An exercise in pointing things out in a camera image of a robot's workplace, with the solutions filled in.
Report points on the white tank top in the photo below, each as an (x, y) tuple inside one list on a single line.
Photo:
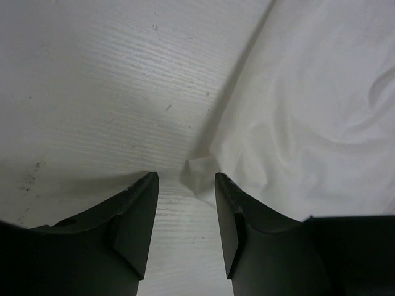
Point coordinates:
[(309, 127)]

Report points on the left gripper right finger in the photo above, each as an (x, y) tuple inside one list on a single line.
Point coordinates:
[(267, 253)]

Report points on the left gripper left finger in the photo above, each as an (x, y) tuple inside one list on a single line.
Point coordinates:
[(100, 251)]

